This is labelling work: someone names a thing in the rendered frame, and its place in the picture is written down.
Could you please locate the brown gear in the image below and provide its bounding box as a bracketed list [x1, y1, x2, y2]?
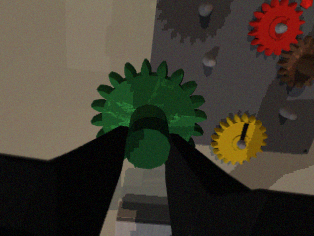
[276, 36, 314, 89]

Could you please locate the red gear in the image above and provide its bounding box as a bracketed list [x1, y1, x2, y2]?
[248, 0, 305, 56]

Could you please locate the yellow gear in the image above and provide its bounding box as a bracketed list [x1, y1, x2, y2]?
[211, 113, 268, 165]

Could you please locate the green gear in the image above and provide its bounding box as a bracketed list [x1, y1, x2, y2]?
[91, 58, 207, 169]

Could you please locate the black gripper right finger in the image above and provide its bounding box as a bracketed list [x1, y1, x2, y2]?
[165, 133, 314, 236]

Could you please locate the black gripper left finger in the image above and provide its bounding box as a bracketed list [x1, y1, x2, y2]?
[0, 126, 129, 236]

